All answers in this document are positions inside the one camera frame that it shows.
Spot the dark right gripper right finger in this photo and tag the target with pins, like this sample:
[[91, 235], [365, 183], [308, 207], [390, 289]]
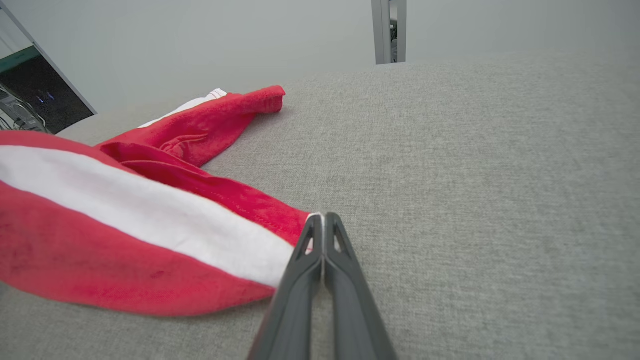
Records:
[[352, 310]]

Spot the dark glass panel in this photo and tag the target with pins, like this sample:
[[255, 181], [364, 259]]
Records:
[[45, 95]]

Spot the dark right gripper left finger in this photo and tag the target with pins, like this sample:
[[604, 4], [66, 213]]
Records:
[[295, 300]]

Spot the red and white jersey garment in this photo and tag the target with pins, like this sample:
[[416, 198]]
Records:
[[125, 210]]

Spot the crumpled red white lettered jersey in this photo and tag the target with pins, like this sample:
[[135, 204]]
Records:
[[215, 120]]

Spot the grey fabric sofa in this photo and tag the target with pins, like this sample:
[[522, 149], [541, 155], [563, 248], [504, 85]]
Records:
[[475, 200]]

